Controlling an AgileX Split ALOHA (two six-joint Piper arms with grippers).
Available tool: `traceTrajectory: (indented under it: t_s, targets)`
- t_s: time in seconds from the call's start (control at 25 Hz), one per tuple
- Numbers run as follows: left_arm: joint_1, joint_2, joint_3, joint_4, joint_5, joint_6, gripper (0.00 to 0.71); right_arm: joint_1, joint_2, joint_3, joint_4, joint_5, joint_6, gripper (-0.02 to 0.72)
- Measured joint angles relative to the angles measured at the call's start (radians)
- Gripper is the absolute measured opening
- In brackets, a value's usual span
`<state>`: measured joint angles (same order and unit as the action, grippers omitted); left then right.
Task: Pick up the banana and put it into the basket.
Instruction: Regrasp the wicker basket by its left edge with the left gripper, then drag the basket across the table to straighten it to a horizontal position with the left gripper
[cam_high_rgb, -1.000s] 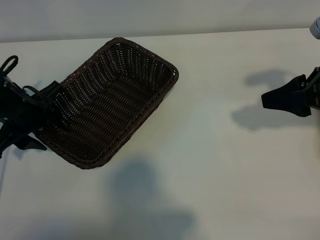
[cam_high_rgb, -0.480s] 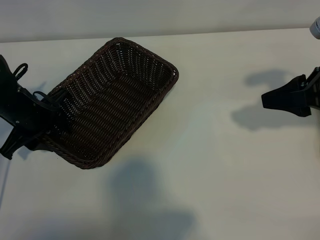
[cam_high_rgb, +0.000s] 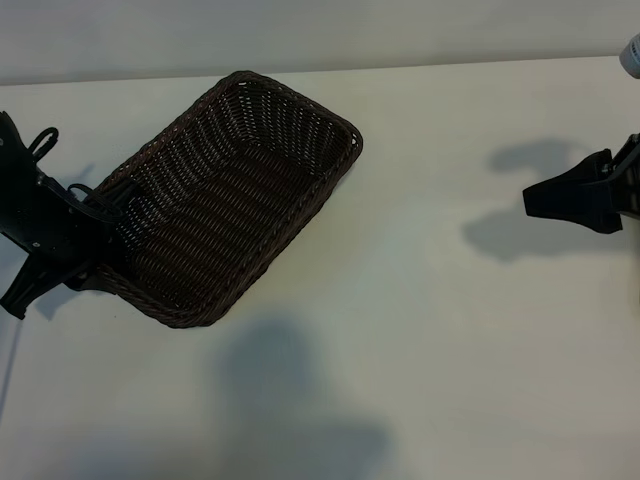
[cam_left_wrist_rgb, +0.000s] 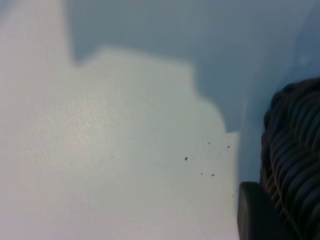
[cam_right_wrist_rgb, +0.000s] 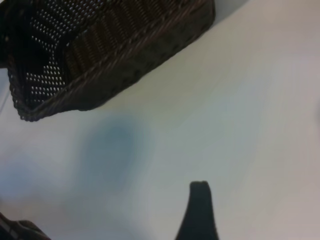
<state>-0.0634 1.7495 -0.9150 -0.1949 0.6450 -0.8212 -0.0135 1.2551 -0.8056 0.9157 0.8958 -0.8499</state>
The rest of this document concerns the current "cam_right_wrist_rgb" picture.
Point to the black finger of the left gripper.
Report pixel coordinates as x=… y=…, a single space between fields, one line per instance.
x=3 y=35
x=37 y=52

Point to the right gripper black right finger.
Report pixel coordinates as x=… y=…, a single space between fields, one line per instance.
x=200 y=215

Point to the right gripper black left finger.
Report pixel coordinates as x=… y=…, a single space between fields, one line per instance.
x=17 y=231

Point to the dark brown woven basket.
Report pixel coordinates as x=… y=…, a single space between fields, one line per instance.
x=155 y=52

